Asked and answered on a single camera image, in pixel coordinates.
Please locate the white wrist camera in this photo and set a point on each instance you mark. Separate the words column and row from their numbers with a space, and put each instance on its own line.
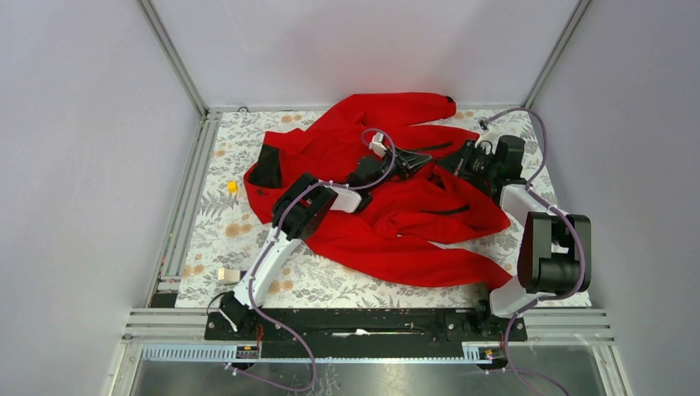
column 379, row 144
column 488, row 137

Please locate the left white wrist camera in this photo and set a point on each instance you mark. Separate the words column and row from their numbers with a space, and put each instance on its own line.
column 379, row 144

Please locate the aluminium frame rail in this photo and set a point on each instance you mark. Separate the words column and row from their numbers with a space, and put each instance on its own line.
column 179, row 334

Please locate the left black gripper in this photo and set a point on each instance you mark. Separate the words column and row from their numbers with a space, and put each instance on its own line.
column 410, row 160

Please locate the multicoloured block row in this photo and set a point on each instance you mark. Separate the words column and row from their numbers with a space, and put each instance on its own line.
column 227, row 276

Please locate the floral patterned table mat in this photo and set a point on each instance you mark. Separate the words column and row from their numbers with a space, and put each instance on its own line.
column 227, row 234

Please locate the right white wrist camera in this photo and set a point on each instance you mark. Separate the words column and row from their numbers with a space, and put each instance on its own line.
column 488, row 137

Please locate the red zip-up jacket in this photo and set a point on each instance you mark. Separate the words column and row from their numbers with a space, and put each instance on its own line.
column 411, row 230

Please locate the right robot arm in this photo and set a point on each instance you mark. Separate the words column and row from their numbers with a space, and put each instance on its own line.
column 551, row 260

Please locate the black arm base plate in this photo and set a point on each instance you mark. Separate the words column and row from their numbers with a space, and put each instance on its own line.
column 359, row 333

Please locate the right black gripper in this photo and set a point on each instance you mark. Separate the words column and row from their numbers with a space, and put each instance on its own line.
column 456, row 164

